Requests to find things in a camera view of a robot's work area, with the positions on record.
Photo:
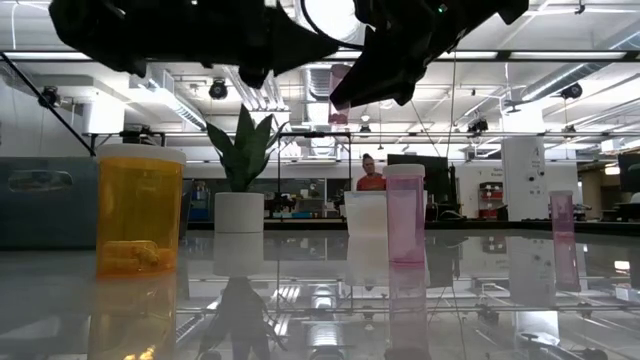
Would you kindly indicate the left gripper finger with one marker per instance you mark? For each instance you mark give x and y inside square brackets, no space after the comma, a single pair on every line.
[295,47]

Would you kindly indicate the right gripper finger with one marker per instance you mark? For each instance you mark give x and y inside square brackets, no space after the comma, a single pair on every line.
[380,75]

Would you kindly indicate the clear plastic bin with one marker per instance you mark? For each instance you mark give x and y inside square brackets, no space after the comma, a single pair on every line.
[365,212]

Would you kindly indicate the white pillar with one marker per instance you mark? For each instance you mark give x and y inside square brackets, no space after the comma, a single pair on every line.
[523,175]

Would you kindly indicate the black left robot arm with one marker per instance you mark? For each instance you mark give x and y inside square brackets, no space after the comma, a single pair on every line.
[85,30]

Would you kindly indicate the black background monitor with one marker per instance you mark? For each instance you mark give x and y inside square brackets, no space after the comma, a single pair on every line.
[437,185]

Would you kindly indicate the silver ventilation duct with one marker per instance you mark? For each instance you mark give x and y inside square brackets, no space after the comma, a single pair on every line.
[560,80]

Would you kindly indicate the black ceiling spotlight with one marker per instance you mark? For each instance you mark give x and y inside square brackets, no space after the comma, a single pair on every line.
[50,96]
[218,89]
[571,91]

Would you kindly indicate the pink pill bottle white cap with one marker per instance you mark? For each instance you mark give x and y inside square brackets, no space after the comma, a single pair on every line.
[562,220]
[405,215]

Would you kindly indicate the green plant in white pot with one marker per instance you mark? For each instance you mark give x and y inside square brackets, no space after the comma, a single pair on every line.
[240,212]

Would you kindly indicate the red shelf unit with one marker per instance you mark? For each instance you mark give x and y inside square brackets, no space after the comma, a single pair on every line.
[491,200]

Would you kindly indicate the person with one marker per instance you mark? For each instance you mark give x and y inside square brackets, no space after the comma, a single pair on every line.
[371,177]

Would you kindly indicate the orange pill bottle white cap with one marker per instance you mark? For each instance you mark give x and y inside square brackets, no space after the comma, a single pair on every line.
[140,210]

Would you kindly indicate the black aluminium table frame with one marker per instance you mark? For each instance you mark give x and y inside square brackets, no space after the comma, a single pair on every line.
[500,227]

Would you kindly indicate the dark grey plastic bin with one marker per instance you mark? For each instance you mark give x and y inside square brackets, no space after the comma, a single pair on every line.
[47,210]

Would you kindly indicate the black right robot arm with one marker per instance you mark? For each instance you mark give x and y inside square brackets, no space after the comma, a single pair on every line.
[495,10]

